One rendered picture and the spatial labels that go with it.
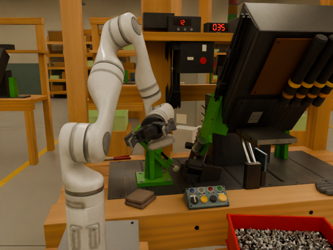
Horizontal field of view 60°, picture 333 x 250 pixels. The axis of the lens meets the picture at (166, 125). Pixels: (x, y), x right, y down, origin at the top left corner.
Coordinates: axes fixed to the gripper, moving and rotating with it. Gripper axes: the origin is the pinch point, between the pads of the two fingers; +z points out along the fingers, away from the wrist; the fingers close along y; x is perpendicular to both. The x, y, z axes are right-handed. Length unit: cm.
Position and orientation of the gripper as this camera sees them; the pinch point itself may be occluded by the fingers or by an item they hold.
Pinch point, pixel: (147, 138)
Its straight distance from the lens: 75.0
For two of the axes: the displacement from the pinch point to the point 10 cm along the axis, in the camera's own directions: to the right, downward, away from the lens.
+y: 9.3, -3.2, -1.5
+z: -0.8, 2.3, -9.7
